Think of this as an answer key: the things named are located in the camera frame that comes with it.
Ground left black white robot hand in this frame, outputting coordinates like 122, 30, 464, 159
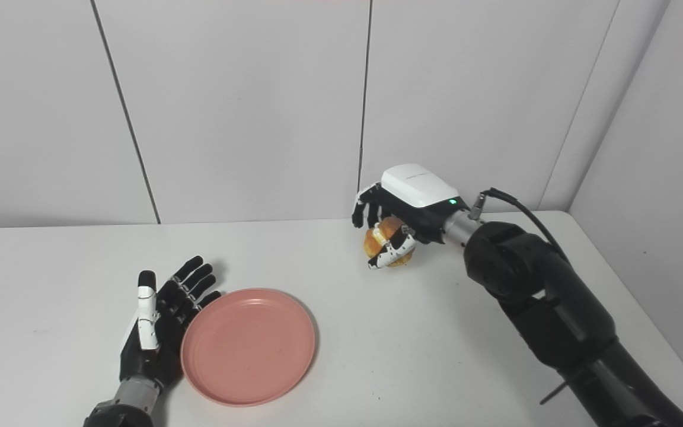
119, 256, 222, 390

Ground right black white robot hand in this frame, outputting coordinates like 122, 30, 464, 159
352, 164, 468, 269

